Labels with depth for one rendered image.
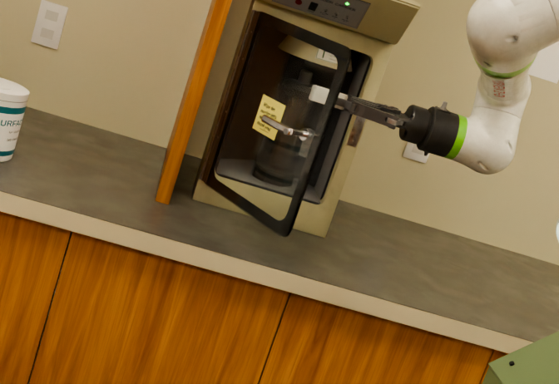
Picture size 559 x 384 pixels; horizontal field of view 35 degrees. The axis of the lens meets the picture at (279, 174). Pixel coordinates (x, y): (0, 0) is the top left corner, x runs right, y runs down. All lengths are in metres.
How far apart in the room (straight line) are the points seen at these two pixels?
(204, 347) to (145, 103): 0.81
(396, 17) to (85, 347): 0.93
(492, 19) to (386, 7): 0.49
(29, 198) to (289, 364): 0.62
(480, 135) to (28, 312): 0.96
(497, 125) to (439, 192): 0.74
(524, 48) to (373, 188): 1.14
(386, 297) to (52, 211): 0.68
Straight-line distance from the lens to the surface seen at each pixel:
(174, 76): 2.40
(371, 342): 1.89
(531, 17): 1.44
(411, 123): 1.79
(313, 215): 2.05
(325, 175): 2.09
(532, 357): 1.44
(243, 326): 1.84
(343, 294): 1.80
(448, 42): 2.47
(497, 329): 1.92
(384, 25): 1.92
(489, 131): 1.83
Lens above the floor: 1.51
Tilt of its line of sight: 13 degrees down
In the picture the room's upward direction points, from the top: 19 degrees clockwise
